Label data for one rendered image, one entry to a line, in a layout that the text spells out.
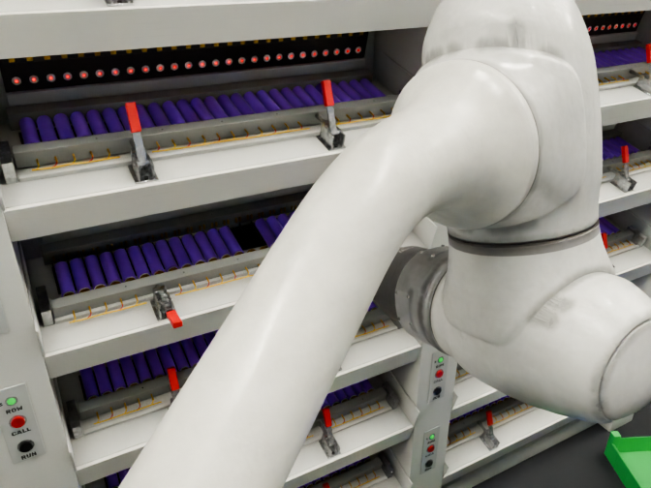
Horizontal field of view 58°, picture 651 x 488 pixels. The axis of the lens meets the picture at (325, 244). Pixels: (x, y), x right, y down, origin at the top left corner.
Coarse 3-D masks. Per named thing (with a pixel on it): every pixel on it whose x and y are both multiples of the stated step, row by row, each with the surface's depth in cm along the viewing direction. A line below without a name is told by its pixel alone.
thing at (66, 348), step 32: (288, 192) 101; (128, 224) 90; (96, 256) 88; (32, 288) 82; (224, 288) 86; (96, 320) 79; (128, 320) 79; (160, 320) 80; (192, 320) 82; (224, 320) 85; (64, 352) 74; (96, 352) 77; (128, 352) 80
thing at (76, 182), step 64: (0, 64) 73; (64, 64) 76; (128, 64) 80; (192, 64) 85; (256, 64) 89; (320, 64) 94; (384, 64) 99; (0, 128) 76; (64, 128) 74; (128, 128) 77; (192, 128) 77; (256, 128) 82; (320, 128) 86; (0, 192) 63; (64, 192) 68; (128, 192) 70; (192, 192) 74; (256, 192) 79
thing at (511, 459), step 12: (576, 420) 160; (552, 432) 156; (564, 432) 159; (576, 432) 162; (528, 444) 152; (540, 444) 155; (552, 444) 158; (504, 456) 149; (516, 456) 151; (528, 456) 154; (480, 468) 146; (492, 468) 148; (504, 468) 150; (456, 480) 142; (468, 480) 144; (480, 480) 147
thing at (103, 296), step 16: (240, 256) 88; (256, 256) 89; (176, 272) 84; (192, 272) 84; (208, 272) 85; (224, 272) 87; (112, 288) 80; (128, 288) 81; (144, 288) 81; (64, 304) 77; (80, 304) 78; (96, 304) 79
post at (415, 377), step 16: (384, 32) 97; (400, 32) 93; (416, 32) 90; (384, 48) 98; (400, 48) 94; (416, 48) 91; (400, 64) 95; (416, 64) 91; (448, 240) 100; (432, 352) 110; (400, 368) 117; (416, 368) 112; (448, 368) 115; (416, 384) 113; (448, 384) 117; (416, 400) 114; (448, 400) 119; (432, 416) 119; (448, 416) 122; (416, 432) 118; (448, 432) 124; (400, 448) 125; (416, 448) 121; (400, 464) 126; (416, 464) 123; (416, 480) 126; (432, 480) 129
